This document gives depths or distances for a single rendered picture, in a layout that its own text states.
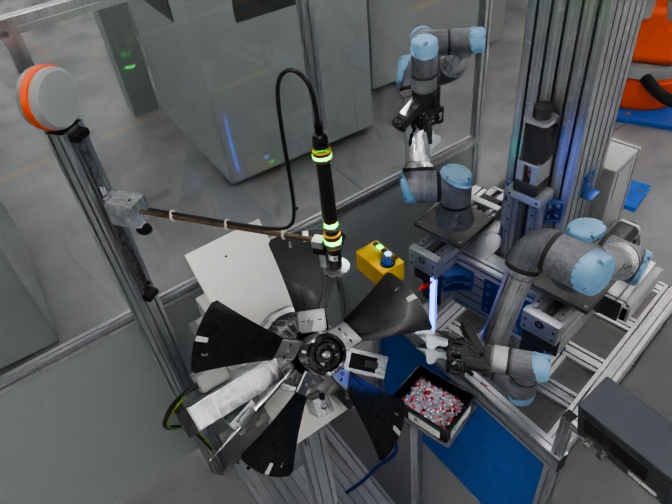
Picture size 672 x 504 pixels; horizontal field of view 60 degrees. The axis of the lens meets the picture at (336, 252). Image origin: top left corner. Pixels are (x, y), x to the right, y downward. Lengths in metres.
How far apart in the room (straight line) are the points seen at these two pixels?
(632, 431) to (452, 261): 1.01
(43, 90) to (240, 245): 0.69
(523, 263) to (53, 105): 1.25
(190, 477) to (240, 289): 1.33
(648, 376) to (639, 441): 1.75
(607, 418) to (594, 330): 1.58
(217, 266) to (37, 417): 0.94
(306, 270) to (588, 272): 0.74
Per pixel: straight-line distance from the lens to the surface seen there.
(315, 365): 1.61
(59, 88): 1.63
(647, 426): 1.56
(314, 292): 1.65
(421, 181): 2.13
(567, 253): 1.53
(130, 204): 1.69
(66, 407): 2.42
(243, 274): 1.83
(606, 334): 3.11
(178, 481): 2.95
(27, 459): 2.55
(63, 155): 1.68
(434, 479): 2.78
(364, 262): 2.10
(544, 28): 1.93
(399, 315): 1.74
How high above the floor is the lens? 2.49
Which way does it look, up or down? 42 degrees down
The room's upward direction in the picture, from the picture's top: 7 degrees counter-clockwise
